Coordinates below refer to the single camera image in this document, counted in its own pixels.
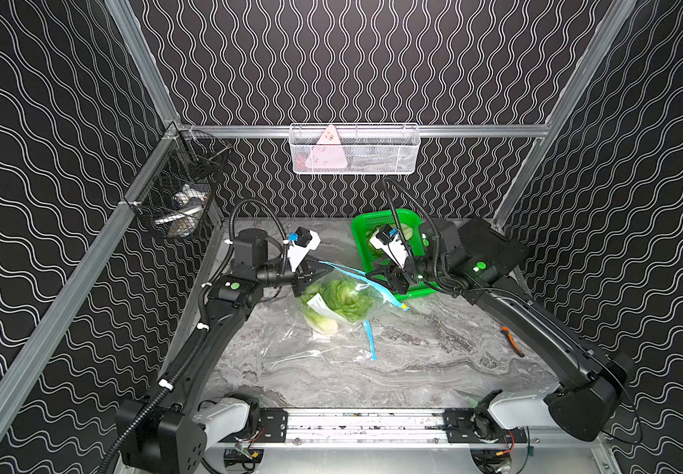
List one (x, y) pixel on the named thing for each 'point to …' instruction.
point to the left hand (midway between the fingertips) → (329, 262)
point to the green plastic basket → (364, 223)
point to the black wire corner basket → (186, 156)
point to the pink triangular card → (328, 152)
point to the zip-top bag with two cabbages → (382, 306)
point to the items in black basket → (189, 201)
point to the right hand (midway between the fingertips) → (372, 265)
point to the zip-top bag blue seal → (396, 300)
